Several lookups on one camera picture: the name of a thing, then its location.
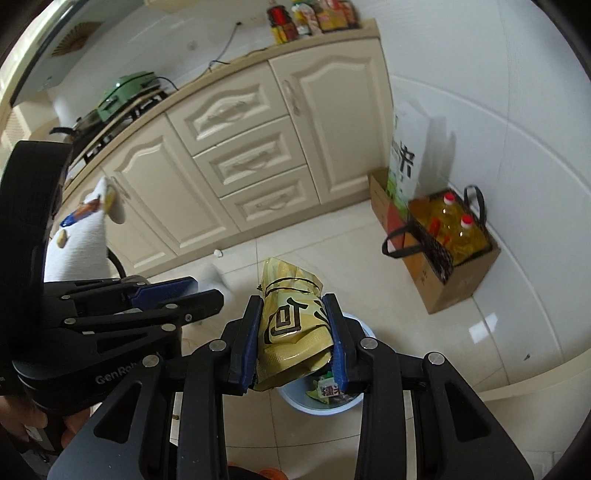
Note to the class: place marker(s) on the range hood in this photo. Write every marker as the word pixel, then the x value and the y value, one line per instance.
pixel 69 41

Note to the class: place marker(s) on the black frying pan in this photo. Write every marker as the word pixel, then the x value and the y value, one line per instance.
pixel 85 124

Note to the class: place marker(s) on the white rice bag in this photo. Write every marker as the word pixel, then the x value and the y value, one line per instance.
pixel 429 152

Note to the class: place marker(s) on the person's left hand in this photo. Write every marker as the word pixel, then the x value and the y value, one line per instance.
pixel 21 415

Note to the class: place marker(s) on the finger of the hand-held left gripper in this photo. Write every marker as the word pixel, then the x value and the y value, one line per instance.
pixel 198 304
pixel 161 290

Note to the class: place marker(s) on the dark red label sauce bottle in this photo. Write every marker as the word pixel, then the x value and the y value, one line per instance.
pixel 280 25

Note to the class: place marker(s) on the light blue waste bin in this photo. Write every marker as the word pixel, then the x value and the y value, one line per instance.
pixel 300 401

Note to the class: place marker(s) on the brown cardboard box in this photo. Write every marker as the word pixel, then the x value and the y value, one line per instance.
pixel 443 295

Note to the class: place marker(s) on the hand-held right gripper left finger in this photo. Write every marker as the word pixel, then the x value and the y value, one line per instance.
pixel 242 341

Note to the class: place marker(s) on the yellow cooking oil bottle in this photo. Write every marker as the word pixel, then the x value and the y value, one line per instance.
pixel 445 221
pixel 471 240

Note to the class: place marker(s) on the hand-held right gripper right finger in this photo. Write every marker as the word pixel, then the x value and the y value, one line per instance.
pixel 337 341

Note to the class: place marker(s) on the yellow cap condiment bottle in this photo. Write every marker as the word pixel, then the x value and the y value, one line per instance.
pixel 304 18

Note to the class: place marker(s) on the cream wall cabinet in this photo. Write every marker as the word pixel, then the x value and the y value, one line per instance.
pixel 11 127

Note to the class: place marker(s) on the yellow snack packet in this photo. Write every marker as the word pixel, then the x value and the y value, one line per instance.
pixel 291 323

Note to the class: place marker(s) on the white goose plush toy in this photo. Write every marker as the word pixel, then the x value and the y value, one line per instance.
pixel 83 240

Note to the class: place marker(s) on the white red label packet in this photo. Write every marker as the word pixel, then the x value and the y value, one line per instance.
pixel 328 387

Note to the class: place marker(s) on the green electric grill pot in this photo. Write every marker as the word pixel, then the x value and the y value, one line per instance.
pixel 124 90

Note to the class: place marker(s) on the cream kitchen base cabinet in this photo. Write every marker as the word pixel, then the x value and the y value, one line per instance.
pixel 323 115

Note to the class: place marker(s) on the black gas stove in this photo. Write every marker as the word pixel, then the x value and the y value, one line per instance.
pixel 99 145

